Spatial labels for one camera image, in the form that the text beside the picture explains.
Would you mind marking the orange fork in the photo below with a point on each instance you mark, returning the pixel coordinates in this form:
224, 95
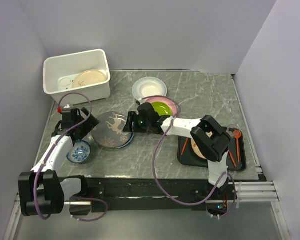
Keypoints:
184, 146

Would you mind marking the green plate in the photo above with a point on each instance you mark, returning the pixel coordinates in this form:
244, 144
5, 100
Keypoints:
162, 108

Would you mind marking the beige floral plate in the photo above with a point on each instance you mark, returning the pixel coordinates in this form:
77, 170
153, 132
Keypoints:
89, 77

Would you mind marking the beige plate on tray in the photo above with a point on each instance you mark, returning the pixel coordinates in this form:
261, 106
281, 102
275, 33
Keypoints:
196, 150

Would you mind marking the white plastic bin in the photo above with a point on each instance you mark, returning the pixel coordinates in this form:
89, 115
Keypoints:
60, 72

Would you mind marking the grey deer plate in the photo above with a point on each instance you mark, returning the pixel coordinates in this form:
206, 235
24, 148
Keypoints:
109, 132

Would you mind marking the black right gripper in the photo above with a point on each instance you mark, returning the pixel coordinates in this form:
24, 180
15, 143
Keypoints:
128, 127

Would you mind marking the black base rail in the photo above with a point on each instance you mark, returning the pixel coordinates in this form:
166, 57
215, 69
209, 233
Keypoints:
144, 194

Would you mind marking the clear glass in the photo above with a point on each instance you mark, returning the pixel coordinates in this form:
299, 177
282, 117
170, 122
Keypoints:
231, 128

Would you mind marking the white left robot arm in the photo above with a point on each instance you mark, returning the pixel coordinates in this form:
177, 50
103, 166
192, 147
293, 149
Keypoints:
41, 191

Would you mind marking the pink plate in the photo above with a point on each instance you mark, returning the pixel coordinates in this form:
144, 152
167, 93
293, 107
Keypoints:
167, 101

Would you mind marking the aluminium frame rail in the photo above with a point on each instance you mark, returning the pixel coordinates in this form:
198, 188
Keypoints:
253, 219

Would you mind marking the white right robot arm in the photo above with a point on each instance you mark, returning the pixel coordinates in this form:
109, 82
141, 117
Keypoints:
211, 138

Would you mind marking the blue white patterned bowl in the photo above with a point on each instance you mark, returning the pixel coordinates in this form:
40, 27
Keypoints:
80, 152

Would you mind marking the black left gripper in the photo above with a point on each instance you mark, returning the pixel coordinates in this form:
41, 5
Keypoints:
90, 123

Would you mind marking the blue plastic plate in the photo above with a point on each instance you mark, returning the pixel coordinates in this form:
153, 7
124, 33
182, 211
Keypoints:
127, 143

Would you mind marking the black tray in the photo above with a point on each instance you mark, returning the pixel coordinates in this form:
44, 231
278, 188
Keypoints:
189, 158

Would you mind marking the orange spoon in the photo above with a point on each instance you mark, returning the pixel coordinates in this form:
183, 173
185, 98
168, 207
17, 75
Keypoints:
237, 135

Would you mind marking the white deep plate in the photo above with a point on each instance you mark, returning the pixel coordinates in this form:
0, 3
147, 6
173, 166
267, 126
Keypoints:
148, 87

